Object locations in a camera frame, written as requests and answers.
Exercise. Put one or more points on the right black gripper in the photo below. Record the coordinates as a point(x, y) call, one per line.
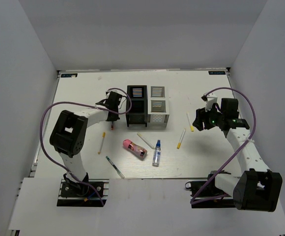
point(198, 123)

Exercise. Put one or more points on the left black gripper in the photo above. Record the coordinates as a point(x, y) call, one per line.
point(115, 118)

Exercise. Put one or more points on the white marker yellow cap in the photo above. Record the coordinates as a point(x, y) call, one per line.
point(102, 142)

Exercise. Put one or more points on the green gel pen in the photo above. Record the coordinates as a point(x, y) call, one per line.
point(115, 167)

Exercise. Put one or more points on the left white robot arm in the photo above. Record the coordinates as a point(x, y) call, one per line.
point(69, 134)

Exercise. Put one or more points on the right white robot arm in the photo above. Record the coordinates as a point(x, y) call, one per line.
point(258, 188)

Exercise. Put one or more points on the black slotted pen holder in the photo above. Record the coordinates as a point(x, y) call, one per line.
point(137, 115)

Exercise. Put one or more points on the white slotted pen holder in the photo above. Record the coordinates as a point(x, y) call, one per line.
point(158, 106)

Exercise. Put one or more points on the pale yellow cap marker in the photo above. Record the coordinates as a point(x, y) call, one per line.
point(145, 140)

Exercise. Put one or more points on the right corner label sticker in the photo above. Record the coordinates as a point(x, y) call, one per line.
point(216, 72)

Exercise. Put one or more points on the corner label sticker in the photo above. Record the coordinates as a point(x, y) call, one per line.
point(216, 72)
point(69, 75)

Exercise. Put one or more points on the left corner label sticker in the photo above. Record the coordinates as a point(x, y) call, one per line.
point(69, 75)

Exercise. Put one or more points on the pink cap candy tube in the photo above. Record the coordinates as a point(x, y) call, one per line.
point(135, 149)

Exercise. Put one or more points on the blue spray bottle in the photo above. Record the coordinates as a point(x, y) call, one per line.
point(157, 154)

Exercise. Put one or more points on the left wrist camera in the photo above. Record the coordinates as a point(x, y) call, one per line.
point(108, 92)

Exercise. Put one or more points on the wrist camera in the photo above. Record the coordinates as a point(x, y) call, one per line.
point(210, 100)
point(108, 92)

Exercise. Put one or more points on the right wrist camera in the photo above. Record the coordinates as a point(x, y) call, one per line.
point(210, 100)

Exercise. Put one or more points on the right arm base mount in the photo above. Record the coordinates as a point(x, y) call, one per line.
point(208, 196)

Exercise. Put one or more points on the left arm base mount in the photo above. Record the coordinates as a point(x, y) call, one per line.
point(69, 196)

